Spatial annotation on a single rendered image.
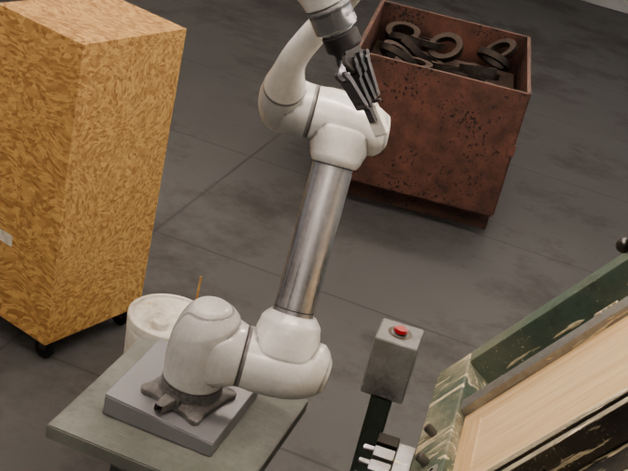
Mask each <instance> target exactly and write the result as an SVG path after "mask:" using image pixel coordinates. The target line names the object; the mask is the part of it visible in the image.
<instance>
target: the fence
mask: <svg viewBox="0 0 628 471"><path fill-rule="evenodd" d="M626 316H628V296H626V297H625V298H623V299H622V300H620V302H618V303H616V304H615V305H613V306H612V307H609V308H608V309H606V310H605V311H603V312H602V313H600V314H598V315H597V316H595V317H594V318H592V319H590V320H589V321H587V322H585V323H584V324H582V325H580V326H579V327H578V328H577V329H575V330H573V331H572V332H570V333H569V334H567V335H565V336H563V337H562V338H560V339H559V340H557V341H555V342H554V343H552V344H551V345H549V346H548V347H546V348H544V349H543V350H541V351H540V352H538V353H537V354H535V355H534V356H532V357H531V358H529V359H527V360H526V361H524V362H523V363H521V364H519V365H517V366H516V367H514V368H513V369H511V370H509V371H508V372H506V373H505V374H504V375H502V376H501V377H499V378H497V379H496V380H494V381H492V382H491V383H489V384H488V385H486V386H484V387H483V388H481V389H480V390H478V391H477V392H474V393H473V394H471V395H470V396H468V397H466V398H465V399H464V400H463V402H462V406H461V411H462V412H463V414H464V415H465V416H467V415H469V414H470V413H472V412H473V411H475V410H477V409H478V408H480V407H482V406H484V405H485V404H487V403H488V402H490V401H492V400H493V399H494V398H495V397H497V396H499V395H500V394H502V393H504V392H506V391H507V390H509V389H511V388H512V387H514V386H515V385H517V384H519V383H520V382H522V381H523V380H525V379H527V378H529V377H530V376H532V375H533V374H534V373H536V372H537V371H539V370H541V369H542V368H544V367H545V366H547V365H549V364H551V363H552V362H554V361H556V360H557V359H559V358H561V357H562V356H564V355H565V354H566V353H568V352H569V351H571V350H573V349H575V348H576V347H578V346H579V345H581V344H583V343H584V342H586V341H587V340H589V339H591V338H592V337H594V336H595V335H598V334H599V333H601V332H602V331H604V330H606V328H608V327H609V326H611V325H613V324H614V323H616V322H618V321H620V320H621V319H623V318H625V317H626Z"/></svg>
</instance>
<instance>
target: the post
mask: <svg viewBox="0 0 628 471"><path fill-rule="evenodd" d="M391 405H392V401H390V400H387V399H383V398H380V397H377V396H375V395H372V394H371V396H370V400H369V403H368V407H367V410H366V413H365V416H364V423H363V426H362V430H361V432H360V436H359V440H358V443H357V447H356V450H355V453H354V456H353V460H352V464H351V467H350V471H355V470H356V471H366V470H367V466H366V465H363V464H358V460H359V457H364V458H366V459H369V460H370V459H371V457H372V452H369V451H366V450H363V447H364V444H368V445H371V446H374V447H375V446H376V444H377V440H378V436H379V433H383V431H384V428H385V424H386V421H387V419H388V415H389V412H390V408H391Z"/></svg>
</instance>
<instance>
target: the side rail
mask: <svg viewBox="0 0 628 471"><path fill-rule="evenodd" d="M626 296H628V255H627V253H623V254H621V255H620V256H618V257H617V258H615V259H614V260H612V261H611V262H609V263H608V264H605V265H604V266H602V267H601V268H599V269H598V270H596V271H595V272H593V273H592V274H590V275H589V276H588V277H586V278H584V279H583V280H581V281H580V282H578V283H577V284H575V285H574V286H572V287H571V288H569V289H568V290H566V291H565V292H563V293H561V294H559V295H558V296H556V297H555V298H553V299H552V300H550V301H549V302H547V304H545V305H544V306H542V307H540V308H538V309H537V310H535V311H534V312H532V313H531V314H529V315H528V316H526V317H525V318H523V319H522V320H520V321H518V322H516V323H515V324H513V325H512V326H510V327H509V328H507V329H506V330H505V331H504V332H502V333H501V334H499V335H497V336H495V337H494V338H492V339H491V340H489V341H488V342H486V343H485V344H483V345H482V346H480V347H478V348H477V349H475V350H473V351H472V354H471V358H470V363H471V364H472V365H473V366H474V367H475V368H476V369H477V370H478V372H479V373H480V374H481V375H482V376H483V377H484V379H485V380H486V381H487V382H488V383H491V382H492V381H494V380H496V379H497V378H499V377H501V376H502V375H504V374H505V373H506V372H508V371H509V370H511V369H513V368H514V367H516V366H517V365H519V364H521V363H523V362H524V361H526V360H527V359H529V358H531V357H532V356H534V355H535V354H537V353H538V352H540V351H541V350H543V349H544V348H546V347H548V346H549V345H551V344H552V343H554V342H555V341H557V340H559V339H560V338H562V337H563V336H565V335H567V334H569V333H570V332H572V331H573V330H575V329H577V328H578V327H579V326H580V325H582V324H584V323H585V322H587V321H589V320H590V319H592V318H593V315H594V314H596V313H597V312H599V311H600V310H602V309H604V308H605V307H607V306H609V305H611V304H612V303H614V302H615V301H617V300H618V301H619V302H620V300H622V299H623V298H625V297H626Z"/></svg>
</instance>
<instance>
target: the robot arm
mask: <svg viewBox="0 0 628 471"><path fill-rule="evenodd" d="M297 1H298V2H299V3H300V4H301V5H302V7H303V8H304V10H305V12H306V14H307V17H308V20H307V22H306V23H305V24H304V25H303V26H302V27H301V28H300V29H299V30H298V31H297V32H296V34H295V35H294V36H293V37H292V38H291V40H290V41H289V42H288V43H287V45H286V46H285V48H284V49H283V50H282V52H281V53H280V55H279V57H278V58H277V60H276V62H275V63H274V65H273V66H272V68H271V69H270V71H269V72H268V73H267V75H266V76H265V79H264V82H263V84H262V86H261V88H260V92H259V98H258V108H259V113H260V117H261V119H262V121H263V123H264V125H265V126H266V127H267V128H268V129H269V130H271V131H273V132H276V133H281V134H286V133H287V134H291V135H295V136H301V137H304V138H307V139H310V156H311V159H313V162H312V166H311V168H310V172H309V176H308V180H307V186H306V189H305V192H304V196H303V200H302V204H301V206H300V210H299V214H298V218H297V221H296V225H295V228H294V231H293V238H292V242H291V245H290V248H289V252H288V256H287V259H286V263H285V266H284V269H283V273H282V277H281V281H280V284H279V287H278V294H277V297H276V301H275V304H274V306H273V307H270V308H269V309H267V310H266V311H265V312H264V313H262V315H261V318H260V319H259V320H258V322H257V324H256V327H255V326H251V325H248V324H247V323H245V322H244V321H242V320H241V318H240V315H239V313H238V312H237V310H236V309H235V308H234V307H233V306H232V305H231V304H230V303H228V302H226V301H225V300H223V299H221V298H219V297H215V296H203V297H200V298H197V299H195V300H193V301H192V302H191V303H190V304H189V305H187V306H186V307H185V308H184V310H183V311H182V312H181V314H180V315H179V317H178V319H177V321H176V323H175V325H174V327H173V329H172V332H171V335H170V337H169V340H168V344H167V348H166V353H165V357H164V369H163V372H162V375H161V376H159V377H158V378H156V379H154V380H152V381H149V382H146V383H143V384H142V385H141V389H140V391H141V392H142V393H143V394H145V395H147V396H149V397H151V398H153V399H155V400H156V401H157V402H156V403H155V405H154V411H155V412H157V413H158V414H163V413H165V412H167V411H170V410H172V411H174V412H176V413H177V414H179V415H180V416H181V417H182V418H184V419H185V420H186V421H187V422H188V423H189V424H190V425H193V426H197V425H199V424H200V423H201V422H202V420H203V419H204V418H205V417H207V416H208V415H210V414H211V413H212V412H214V411H215V410H217V409H218V408H220V407H221V406H223V405H224V404H226V403H228V402H231V401H234V400H235V399H236V391H234V390H232V389H230V388H228V386H236V387H238V388H241V389H244V390H247V391H249V392H253V393H258V394H262V395H266V396H270V397H276V398H280V399H291V400H294V399H306V398H309V397H312V396H314V395H317V394H320V393H321V392H322V391H323V389H324V387H325V385H326V382H327V380H328V378H329V375H330V372H331V369H332V364H333V361H332V358H331V352H330V351H329V349H328V348H327V346H326V345H324V344H322V343H320V342H321V328H320V326H319V323H318V321H317V319H316V318H314V317H313V316H314V312H315V308H316V305H317V302H318V298H319V295H320V291H321V285H322V282H323V278H324V274H325V271H326V267H327V264H328V261H329V257H330V253H331V250H332V246H333V243H334V239H335V233H336V231H337V228H338V224H339V221H340V218H341V214H342V210H343V207H344V204H345V200H346V196H347V193H348V189H349V185H350V180H351V176H352V171H353V170H357V169H358V168H359V167H360V166H361V164H362V162H363V161H364V159H365V157H366V156H375V155H377V154H379V153H381V152H382V151H383V150H384V149H385V147H386V145H387V142H388V138H389V133H390V127H391V117H390V116H389V115H388V114H387V113H386V112H385V111H384V110H383V109H382V108H381V107H379V105H378V102H379V101H381V97H379V98H378V96H379V95H380V92H379V88H378V83H377V80H376V76H375V73H374V69H373V66H372V64H371V60H370V51H369V49H366V50H362V49H361V46H360V45H359V44H360V43H361V41H362V37H361V35H360V33H359V30H358V28H357V25H356V24H354V23H355V22H356V21H357V17H356V14H355V12H354V8H355V6H356V5H357V4H358V3H359V2H360V1H361V0H297ZM322 44H323V45H324V47H325V48H326V51H327V53H328V54H329V55H334V56H335V59H336V64H337V66H338V67H339V70H338V73H337V74H335V79H336V80H337V81H338V82H339V83H340V84H341V85H342V87H343V89H344V90H345V91H343V90H339V89H336V88H331V87H323V86H320V85H317V84H314V83H310V82H308V81H306V80H305V68H306V66H307V63H308V61H309V60H310V58H311V57H312V56H313V55H314V53H315V52H316V51H317V50H318V49H319V47H320V46H321V45H322Z"/></svg>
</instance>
